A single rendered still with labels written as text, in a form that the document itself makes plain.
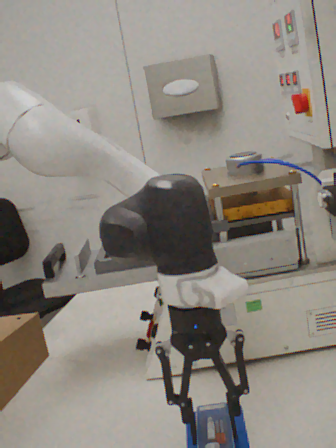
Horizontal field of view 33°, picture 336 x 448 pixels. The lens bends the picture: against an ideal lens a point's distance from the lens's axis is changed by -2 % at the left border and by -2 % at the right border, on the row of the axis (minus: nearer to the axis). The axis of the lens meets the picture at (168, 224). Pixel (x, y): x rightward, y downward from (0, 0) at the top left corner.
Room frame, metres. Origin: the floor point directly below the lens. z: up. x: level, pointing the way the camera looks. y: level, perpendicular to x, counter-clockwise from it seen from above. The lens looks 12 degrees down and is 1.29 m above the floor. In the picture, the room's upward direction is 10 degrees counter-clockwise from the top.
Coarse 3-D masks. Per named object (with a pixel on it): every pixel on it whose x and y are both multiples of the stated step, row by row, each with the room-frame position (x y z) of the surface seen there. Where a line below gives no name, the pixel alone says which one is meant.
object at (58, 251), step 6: (54, 246) 1.28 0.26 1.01; (60, 246) 1.28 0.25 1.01; (54, 252) 1.22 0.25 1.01; (60, 252) 1.26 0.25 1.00; (48, 258) 1.18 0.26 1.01; (54, 258) 1.20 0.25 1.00; (60, 258) 1.30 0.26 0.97; (42, 264) 1.16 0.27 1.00; (48, 264) 1.16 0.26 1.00; (54, 264) 1.19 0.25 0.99; (48, 270) 1.16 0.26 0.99; (48, 276) 1.16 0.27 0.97; (54, 276) 1.16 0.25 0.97
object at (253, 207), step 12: (252, 192) 1.20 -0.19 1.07; (264, 192) 1.22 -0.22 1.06; (276, 192) 1.19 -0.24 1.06; (288, 192) 1.17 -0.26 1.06; (228, 204) 1.16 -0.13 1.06; (240, 204) 1.14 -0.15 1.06; (252, 204) 1.12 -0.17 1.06; (264, 204) 1.11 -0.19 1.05; (276, 204) 1.11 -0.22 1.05; (288, 204) 1.11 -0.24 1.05; (228, 216) 1.12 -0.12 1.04; (240, 216) 1.12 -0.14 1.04; (252, 216) 1.12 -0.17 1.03; (264, 216) 1.12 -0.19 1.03; (276, 216) 1.11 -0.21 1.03; (288, 216) 1.11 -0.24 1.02; (228, 228) 1.12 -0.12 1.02
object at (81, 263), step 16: (80, 256) 1.18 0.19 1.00; (96, 256) 1.28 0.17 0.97; (64, 272) 1.19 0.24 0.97; (80, 272) 1.16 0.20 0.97; (112, 272) 1.13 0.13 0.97; (128, 272) 1.12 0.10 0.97; (144, 272) 1.12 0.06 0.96; (48, 288) 1.13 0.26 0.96; (64, 288) 1.13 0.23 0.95; (80, 288) 1.12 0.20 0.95; (96, 288) 1.12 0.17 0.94
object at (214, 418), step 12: (204, 408) 0.88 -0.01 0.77; (216, 408) 0.87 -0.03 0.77; (204, 420) 0.84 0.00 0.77; (216, 420) 0.84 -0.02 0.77; (228, 420) 0.83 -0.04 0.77; (204, 432) 0.81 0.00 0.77; (216, 432) 0.80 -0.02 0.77; (228, 432) 0.80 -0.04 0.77; (204, 444) 0.77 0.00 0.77; (216, 444) 0.77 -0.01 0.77; (228, 444) 0.76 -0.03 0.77
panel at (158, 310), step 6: (156, 306) 1.29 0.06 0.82; (162, 306) 1.09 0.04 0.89; (156, 312) 1.25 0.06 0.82; (162, 312) 1.09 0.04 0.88; (156, 318) 1.21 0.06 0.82; (156, 330) 1.09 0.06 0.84; (150, 336) 1.21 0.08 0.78; (156, 336) 1.08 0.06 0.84; (150, 348) 1.14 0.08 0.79; (150, 354) 1.09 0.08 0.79
